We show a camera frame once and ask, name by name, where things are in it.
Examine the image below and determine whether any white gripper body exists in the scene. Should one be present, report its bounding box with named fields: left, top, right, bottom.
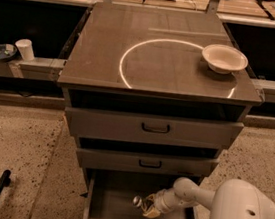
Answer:
left=154, top=188, right=179, bottom=214

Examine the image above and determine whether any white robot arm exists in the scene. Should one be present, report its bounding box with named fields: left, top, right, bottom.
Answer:
left=142, top=177, right=275, bottom=219

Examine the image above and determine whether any bottom grey drawer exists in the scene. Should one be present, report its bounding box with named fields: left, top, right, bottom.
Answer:
left=83, top=169, right=199, bottom=219

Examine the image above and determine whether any grey drawer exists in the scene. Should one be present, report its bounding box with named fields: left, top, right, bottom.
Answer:
left=83, top=169, right=199, bottom=219
left=77, top=148, right=218, bottom=177
left=65, top=107, right=243, bottom=150

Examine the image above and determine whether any middle grey drawer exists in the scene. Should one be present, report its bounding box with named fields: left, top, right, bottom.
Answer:
left=77, top=148, right=218, bottom=177

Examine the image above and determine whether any grey drawer cabinet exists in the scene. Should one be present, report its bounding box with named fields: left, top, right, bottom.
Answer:
left=38, top=0, right=274, bottom=219

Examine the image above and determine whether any top grey drawer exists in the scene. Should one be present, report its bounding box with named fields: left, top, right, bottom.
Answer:
left=65, top=107, right=243, bottom=150

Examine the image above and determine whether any white bowl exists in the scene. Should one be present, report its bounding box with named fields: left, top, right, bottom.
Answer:
left=201, top=44, right=249, bottom=74

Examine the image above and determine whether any low grey shelf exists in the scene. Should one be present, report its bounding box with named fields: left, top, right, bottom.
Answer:
left=0, top=57, right=66, bottom=82

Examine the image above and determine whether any white paper cup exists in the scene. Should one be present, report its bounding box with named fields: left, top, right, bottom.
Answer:
left=15, top=39, right=35, bottom=61

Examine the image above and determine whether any dark plate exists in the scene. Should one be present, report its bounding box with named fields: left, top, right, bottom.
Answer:
left=0, top=44, right=17, bottom=62

